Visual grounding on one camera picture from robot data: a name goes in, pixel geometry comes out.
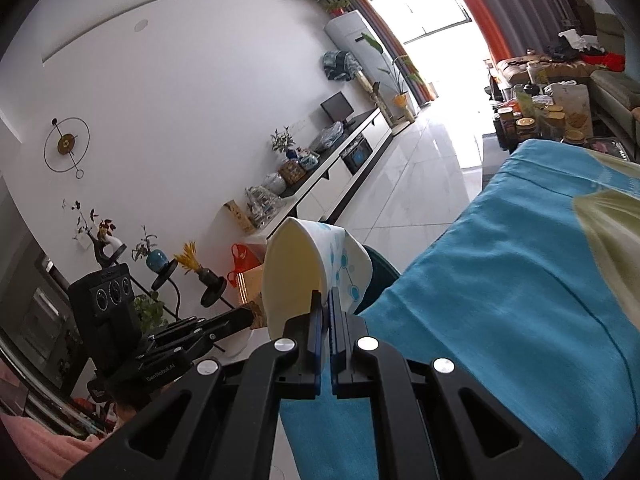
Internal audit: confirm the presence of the clear plastic bag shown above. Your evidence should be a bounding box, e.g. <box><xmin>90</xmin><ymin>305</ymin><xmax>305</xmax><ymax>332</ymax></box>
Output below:
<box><xmin>312</xmin><ymin>121</ymin><xmax>346</xmax><ymax>153</ymax></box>

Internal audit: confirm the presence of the white TV cabinet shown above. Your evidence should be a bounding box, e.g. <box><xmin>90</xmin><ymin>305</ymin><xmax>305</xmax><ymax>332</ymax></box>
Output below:
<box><xmin>215</xmin><ymin>107</ymin><xmax>393</xmax><ymax>241</ymax></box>

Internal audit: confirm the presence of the golden gift bag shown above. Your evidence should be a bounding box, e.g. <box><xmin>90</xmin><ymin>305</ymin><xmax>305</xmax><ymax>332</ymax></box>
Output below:
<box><xmin>235</xmin><ymin>267</ymin><xmax>268</xmax><ymax>328</ymax></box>

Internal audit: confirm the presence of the dark coffee table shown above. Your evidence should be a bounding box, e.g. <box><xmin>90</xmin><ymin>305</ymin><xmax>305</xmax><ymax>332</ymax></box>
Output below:
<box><xmin>482</xmin><ymin>80</ymin><xmax>640</xmax><ymax>161</ymax></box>

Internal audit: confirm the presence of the white standing air conditioner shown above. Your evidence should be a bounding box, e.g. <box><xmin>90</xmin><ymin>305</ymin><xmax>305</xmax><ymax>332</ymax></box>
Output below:
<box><xmin>324</xmin><ymin>10</ymin><xmax>396</xmax><ymax>126</ymax></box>

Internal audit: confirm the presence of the round metal wall clock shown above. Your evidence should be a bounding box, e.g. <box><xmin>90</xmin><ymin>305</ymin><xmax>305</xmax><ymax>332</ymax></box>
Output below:
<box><xmin>44</xmin><ymin>117</ymin><xmax>91</xmax><ymax>180</ymax></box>

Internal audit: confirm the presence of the vase with red flowers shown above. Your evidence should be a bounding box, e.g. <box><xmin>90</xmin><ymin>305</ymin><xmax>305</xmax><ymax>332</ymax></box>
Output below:
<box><xmin>62</xmin><ymin>199</ymin><xmax>126</xmax><ymax>266</ymax></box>

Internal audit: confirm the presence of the teal vase with plant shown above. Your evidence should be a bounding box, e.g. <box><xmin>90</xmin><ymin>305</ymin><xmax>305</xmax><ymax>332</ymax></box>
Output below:
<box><xmin>131</xmin><ymin>225</ymin><xmax>168</xmax><ymax>271</ymax></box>

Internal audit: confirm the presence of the white paper cup blue print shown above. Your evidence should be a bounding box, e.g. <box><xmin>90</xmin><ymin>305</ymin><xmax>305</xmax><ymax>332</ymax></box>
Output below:
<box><xmin>262</xmin><ymin>217</ymin><xmax>373</xmax><ymax>343</ymax></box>

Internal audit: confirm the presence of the covered standing fan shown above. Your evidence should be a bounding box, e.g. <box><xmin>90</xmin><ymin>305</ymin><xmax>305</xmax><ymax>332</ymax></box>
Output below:
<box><xmin>320</xmin><ymin>50</ymin><xmax>381</xmax><ymax>106</ymax></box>

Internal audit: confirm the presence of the blue printed towel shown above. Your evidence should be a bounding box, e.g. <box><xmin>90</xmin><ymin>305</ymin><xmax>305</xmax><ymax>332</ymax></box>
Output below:
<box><xmin>277</xmin><ymin>139</ymin><xmax>640</xmax><ymax>480</ymax></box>

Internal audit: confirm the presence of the grey-green sofa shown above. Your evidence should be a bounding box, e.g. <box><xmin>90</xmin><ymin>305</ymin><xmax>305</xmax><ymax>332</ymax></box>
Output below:
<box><xmin>590</xmin><ymin>10</ymin><xmax>640</xmax><ymax>151</ymax></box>

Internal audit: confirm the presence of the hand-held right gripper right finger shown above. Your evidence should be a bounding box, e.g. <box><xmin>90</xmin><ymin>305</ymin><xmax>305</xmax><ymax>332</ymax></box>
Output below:
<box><xmin>327</xmin><ymin>287</ymin><xmax>586</xmax><ymax>480</ymax></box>

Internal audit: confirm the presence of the yellow printed box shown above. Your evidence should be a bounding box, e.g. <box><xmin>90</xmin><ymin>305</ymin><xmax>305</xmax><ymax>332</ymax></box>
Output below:
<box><xmin>222</xmin><ymin>200</ymin><xmax>256</xmax><ymax>233</ymax></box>

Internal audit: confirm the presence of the white plastic bag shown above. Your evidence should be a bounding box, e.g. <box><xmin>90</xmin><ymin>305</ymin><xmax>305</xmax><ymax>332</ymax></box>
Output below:
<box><xmin>545</xmin><ymin>82</ymin><xmax>593</xmax><ymax>131</ymax></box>

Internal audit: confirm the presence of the large-leaf potted plant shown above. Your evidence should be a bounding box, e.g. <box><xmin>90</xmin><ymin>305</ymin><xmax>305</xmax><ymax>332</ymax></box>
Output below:
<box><xmin>362</xmin><ymin>32</ymin><xmax>421</xmax><ymax>108</ymax></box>

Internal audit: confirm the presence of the pile of clothes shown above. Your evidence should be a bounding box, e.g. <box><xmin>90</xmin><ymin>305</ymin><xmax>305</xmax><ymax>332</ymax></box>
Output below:
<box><xmin>547</xmin><ymin>30</ymin><xmax>626</xmax><ymax>71</ymax></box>

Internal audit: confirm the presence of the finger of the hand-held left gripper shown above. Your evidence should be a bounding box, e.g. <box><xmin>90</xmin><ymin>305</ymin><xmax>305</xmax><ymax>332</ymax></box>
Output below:
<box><xmin>192</xmin><ymin>306</ymin><xmax>255</xmax><ymax>350</ymax></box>

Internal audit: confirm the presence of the black monitor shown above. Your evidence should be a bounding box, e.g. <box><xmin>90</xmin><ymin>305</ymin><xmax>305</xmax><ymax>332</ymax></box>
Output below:
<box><xmin>320</xmin><ymin>92</ymin><xmax>356</xmax><ymax>123</ymax></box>

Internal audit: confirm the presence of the orange and grey curtain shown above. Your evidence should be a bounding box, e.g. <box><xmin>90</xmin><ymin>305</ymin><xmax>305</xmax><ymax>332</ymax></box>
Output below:
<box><xmin>435</xmin><ymin>0</ymin><xmax>591</xmax><ymax>61</ymax></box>

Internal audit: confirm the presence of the model in clear plastic wrap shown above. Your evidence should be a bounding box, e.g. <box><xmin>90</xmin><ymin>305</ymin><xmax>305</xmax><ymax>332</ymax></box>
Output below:
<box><xmin>245</xmin><ymin>185</ymin><xmax>283</xmax><ymax>226</ymax></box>

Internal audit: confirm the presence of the group of glass jars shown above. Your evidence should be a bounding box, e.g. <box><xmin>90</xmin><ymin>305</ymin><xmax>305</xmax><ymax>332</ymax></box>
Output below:
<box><xmin>492</xmin><ymin>102</ymin><xmax>591</xmax><ymax>146</ymax></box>

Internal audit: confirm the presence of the black vase with yellow flower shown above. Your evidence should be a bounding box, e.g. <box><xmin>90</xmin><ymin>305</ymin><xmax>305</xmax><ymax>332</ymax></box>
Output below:
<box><xmin>174</xmin><ymin>241</ymin><xmax>221</xmax><ymax>291</ymax></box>

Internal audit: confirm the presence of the orange plastic bag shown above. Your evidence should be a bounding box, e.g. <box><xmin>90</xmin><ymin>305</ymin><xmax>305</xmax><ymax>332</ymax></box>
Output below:
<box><xmin>227</xmin><ymin>242</ymin><xmax>266</xmax><ymax>288</ymax></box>

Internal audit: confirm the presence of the striped window curtain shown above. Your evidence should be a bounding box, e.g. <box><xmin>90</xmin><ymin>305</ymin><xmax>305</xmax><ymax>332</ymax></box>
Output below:
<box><xmin>320</xmin><ymin>0</ymin><xmax>436</xmax><ymax>106</ymax></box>

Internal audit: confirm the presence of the green leafy plant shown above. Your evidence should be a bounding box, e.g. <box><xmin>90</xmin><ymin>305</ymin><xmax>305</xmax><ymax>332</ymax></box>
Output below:
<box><xmin>132</xmin><ymin>292</ymin><xmax>168</xmax><ymax>333</ymax></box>

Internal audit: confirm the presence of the small plant in blue vase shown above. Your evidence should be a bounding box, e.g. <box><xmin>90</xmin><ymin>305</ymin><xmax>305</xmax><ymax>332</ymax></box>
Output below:
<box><xmin>270</xmin><ymin>127</ymin><xmax>298</xmax><ymax>161</ymax></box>

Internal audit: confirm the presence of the dark glass cabinet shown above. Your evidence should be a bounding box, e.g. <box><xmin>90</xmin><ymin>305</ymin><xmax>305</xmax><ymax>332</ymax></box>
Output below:
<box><xmin>0</xmin><ymin>175</ymin><xmax>108</xmax><ymax>433</ymax></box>

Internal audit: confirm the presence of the person's left forearm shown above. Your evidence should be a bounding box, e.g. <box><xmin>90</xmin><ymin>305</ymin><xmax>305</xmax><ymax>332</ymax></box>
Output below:
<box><xmin>0</xmin><ymin>400</ymin><xmax>126</xmax><ymax>480</ymax></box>

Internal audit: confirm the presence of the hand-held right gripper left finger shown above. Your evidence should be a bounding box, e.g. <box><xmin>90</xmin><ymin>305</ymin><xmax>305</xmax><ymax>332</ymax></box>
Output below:
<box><xmin>60</xmin><ymin>290</ymin><xmax>331</xmax><ymax>480</ymax></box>

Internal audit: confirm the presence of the metal tray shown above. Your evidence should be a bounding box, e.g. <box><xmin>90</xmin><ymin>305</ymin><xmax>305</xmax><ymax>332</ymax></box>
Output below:
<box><xmin>587</xmin><ymin>136</ymin><xmax>636</xmax><ymax>161</ymax></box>

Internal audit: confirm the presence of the white round disc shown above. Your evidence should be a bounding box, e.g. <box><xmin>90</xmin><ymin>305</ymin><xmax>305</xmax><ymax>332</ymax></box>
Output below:
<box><xmin>210</xmin><ymin>330</ymin><xmax>256</xmax><ymax>361</ymax></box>

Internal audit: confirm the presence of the black metal plant stand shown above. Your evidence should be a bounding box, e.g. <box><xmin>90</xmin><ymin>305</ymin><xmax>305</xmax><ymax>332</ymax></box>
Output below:
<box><xmin>150</xmin><ymin>260</ymin><xmax>236</xmax><ymax>321</ymax></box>

